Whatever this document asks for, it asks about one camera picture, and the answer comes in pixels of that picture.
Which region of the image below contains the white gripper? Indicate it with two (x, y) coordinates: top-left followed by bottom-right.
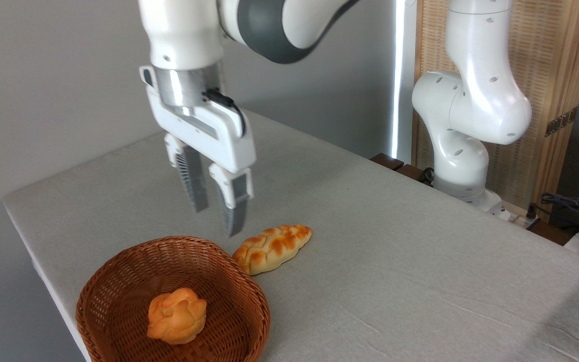
(139, 65), (257, 238)

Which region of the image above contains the long braided bread loaf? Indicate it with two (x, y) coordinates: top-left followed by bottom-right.
(232, 224), (313, 276)

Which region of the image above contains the round knotted bread roll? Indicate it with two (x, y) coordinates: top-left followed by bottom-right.
(147, 288), (208, 345)

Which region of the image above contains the brown wicker basket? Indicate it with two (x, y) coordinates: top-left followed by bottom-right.
(75, 236), (271, 362)

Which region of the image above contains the dark brown wooden block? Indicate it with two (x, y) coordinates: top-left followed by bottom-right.
(370, 153), (436, 187)

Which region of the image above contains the grey tablecloth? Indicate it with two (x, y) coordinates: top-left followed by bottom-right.
(2, 110), (579, 362)

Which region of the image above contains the white vertical light strip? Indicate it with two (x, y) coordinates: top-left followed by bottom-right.
(390, 0), (407, 159)

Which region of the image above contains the wooden bamboo folding screen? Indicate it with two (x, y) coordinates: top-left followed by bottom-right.
(412, 0), (579, 222)

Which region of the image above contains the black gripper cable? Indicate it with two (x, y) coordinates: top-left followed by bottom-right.
(202, 88), (247, 138)

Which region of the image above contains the black cable bundle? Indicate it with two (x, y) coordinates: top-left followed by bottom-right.
(526, 193), (579, 237)

